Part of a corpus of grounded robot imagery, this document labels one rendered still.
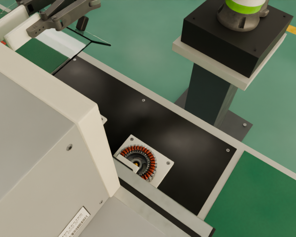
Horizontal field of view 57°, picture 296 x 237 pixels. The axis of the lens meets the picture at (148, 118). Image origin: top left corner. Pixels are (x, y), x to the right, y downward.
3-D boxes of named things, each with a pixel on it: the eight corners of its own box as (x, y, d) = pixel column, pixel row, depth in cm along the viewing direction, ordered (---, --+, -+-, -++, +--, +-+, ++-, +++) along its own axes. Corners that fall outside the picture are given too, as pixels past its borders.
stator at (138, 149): (132, 142, 79) (131, 136, 75) (164, 163, 75) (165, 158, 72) (107, 172, 74) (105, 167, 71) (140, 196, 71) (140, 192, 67)
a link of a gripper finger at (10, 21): (24, 5, 46) (21, 3, 46) (-10, 29, 43) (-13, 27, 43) (31, 20, 49) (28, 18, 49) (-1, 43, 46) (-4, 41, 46)
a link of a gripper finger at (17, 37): (42, 26, 48) (45, 28, 48) (10, 50, 45) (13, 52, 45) (36, 11, 45) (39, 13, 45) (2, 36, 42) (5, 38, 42)
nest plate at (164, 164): (131, 136, 81) (130, 134, 80) (174, 163, 76) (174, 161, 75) (97, 175, 75) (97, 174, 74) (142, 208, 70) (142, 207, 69)
